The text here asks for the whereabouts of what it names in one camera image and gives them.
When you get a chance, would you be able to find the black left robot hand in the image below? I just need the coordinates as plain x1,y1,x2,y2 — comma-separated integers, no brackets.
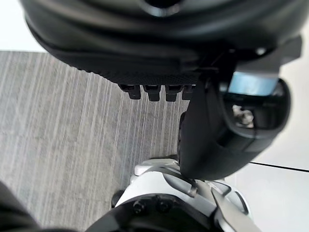
18,0,303,181

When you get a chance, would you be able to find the dark robot foot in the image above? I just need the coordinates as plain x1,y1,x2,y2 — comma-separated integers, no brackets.
0,180,46,232

